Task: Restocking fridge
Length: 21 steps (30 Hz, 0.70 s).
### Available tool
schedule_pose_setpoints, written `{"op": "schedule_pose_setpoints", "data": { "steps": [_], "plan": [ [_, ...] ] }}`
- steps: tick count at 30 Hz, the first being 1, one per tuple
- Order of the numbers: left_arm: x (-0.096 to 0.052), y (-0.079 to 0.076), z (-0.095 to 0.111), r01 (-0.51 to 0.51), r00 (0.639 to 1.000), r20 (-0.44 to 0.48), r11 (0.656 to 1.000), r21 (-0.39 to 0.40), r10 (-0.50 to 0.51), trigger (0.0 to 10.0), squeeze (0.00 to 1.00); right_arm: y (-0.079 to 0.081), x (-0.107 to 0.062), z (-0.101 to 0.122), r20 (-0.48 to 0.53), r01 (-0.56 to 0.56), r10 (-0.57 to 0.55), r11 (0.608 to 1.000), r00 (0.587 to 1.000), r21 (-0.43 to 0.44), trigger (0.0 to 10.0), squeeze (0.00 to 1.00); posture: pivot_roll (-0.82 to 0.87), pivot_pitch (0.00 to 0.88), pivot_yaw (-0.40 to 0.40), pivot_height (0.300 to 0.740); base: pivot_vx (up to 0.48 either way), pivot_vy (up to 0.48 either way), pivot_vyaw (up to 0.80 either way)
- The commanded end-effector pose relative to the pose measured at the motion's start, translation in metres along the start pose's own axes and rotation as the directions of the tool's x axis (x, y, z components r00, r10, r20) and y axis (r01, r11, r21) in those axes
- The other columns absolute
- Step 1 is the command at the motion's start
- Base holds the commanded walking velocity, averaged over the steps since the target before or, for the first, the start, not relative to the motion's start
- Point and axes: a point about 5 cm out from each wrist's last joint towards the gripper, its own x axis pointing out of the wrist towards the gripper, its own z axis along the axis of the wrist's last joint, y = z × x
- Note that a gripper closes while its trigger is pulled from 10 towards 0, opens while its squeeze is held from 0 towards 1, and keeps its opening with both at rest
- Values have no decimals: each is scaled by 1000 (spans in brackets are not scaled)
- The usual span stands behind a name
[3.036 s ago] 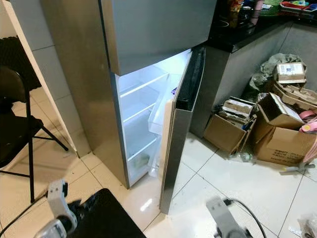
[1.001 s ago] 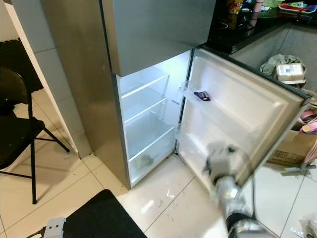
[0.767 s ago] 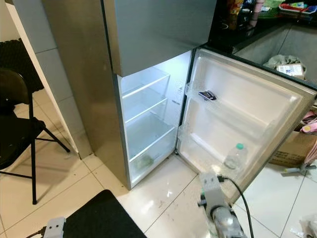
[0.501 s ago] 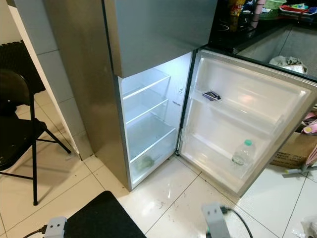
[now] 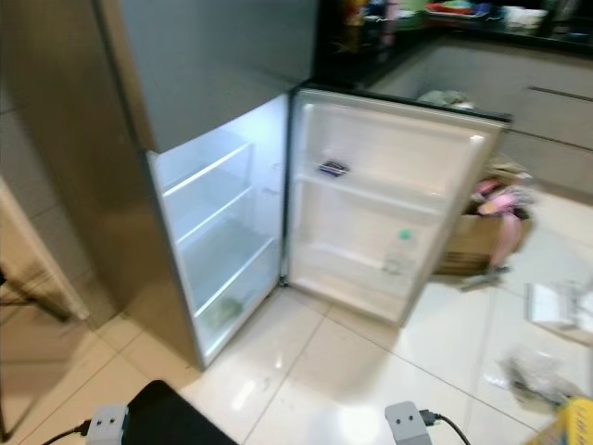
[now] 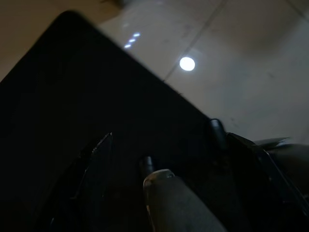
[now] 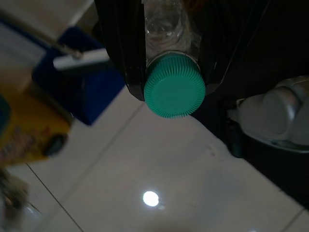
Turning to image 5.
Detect glass fridge shelf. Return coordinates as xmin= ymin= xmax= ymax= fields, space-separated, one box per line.
xmin=190 ymin=236 xmax=282 ymax=321
xmin=159 ymin=141 xmax=256 ymax=200
xmin=174 ymin=185 xmax=259 ymax=249

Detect grey-green bag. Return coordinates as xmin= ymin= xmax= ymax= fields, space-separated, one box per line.
xmin=415 ymin=88 xmax=473 ymax=112

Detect white fridge door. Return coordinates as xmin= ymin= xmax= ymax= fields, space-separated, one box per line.
xmin=283 ymin=86 xmax=511 ymax=327

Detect grey kitchen cabinets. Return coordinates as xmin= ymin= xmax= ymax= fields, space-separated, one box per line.
xmin=366 ymin=37 xmax=593 ymax=196

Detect black rug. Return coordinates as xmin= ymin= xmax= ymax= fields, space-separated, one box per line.
xmin=88 ymin=380 xmax=237 ymax=445

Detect pink strap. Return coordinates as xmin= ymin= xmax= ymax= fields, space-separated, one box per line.
xmin=496 ymin=218 xmax=524 ymax=272

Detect pink plastic handle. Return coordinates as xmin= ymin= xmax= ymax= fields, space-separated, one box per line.
xmin=473 ymin=176 xmax=534 ymax=219

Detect black kitchen countertop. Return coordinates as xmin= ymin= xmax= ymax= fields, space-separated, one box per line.
xmin=310 ymin=0 xmax=593 ymax=89

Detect crumpled clear plastic wrap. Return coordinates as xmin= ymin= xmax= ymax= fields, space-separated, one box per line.
xmin=500 ymin=348 xmax=568 ymax=406

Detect grey fridge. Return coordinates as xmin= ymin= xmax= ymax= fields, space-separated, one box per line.
xmin=0 ymin=0 xmax=321 ymax=370

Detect green leafy vegetable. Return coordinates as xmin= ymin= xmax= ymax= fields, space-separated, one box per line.
xmin=208 ymin=299 xmax=245 ymax=327

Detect large cardboard box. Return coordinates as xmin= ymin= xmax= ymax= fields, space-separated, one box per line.
xmin=434 ymin=209 xmax=534 ymax=277

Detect purple chocolate pack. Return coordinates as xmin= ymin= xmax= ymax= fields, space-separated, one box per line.
xmin=318 ymin=159 xmax=351 ymax=179

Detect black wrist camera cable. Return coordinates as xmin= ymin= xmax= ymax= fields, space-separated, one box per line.
xmin=424 ymin=410 xmax=473 ymax=445
xmin=40 ymin=422 xmax=92 ymax=445

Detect black left wrist camera cable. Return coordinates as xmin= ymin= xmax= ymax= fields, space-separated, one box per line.
xmin=40 ymin=422 xmax=92 ymax=445

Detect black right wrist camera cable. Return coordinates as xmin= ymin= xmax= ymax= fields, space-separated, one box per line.
xmin=424 ymin=410 xmax=473 ymax=445

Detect orange packet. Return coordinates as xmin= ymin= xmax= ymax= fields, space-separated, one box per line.
xmin=338 ymin=0 xmax=367 ymax=33

